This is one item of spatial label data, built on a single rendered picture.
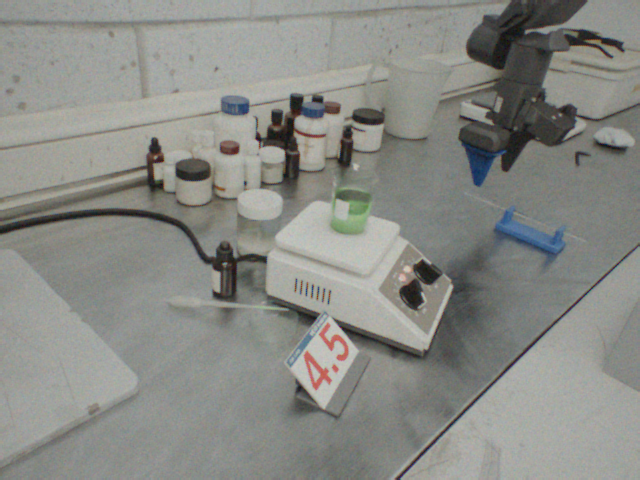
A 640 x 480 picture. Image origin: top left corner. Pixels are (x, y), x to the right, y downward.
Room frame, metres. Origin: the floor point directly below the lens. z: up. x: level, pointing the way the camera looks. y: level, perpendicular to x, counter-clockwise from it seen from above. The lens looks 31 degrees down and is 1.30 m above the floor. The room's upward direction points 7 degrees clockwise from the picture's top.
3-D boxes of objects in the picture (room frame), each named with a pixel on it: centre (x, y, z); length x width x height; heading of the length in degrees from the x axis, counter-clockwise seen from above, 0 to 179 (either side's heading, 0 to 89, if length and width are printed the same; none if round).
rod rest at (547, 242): (0.75, -0.33, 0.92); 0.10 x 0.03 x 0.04; 51
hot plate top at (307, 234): (0.55, -0.02, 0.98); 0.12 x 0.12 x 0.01; 69
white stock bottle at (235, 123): (0.88, 0.17, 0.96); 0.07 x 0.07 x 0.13
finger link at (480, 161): (0.76, -0.22, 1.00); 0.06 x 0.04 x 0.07; 50
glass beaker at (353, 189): (0.56, -0.03, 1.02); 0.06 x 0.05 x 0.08; 179
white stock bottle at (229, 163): (0.79, 0.16, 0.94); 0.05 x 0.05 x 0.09
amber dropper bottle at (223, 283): (0.53, 0.11, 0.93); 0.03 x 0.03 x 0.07
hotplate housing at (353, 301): (0.54, -0.05, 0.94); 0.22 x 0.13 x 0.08; 69
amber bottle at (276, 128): (0.97, 0.11, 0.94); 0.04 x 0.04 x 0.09
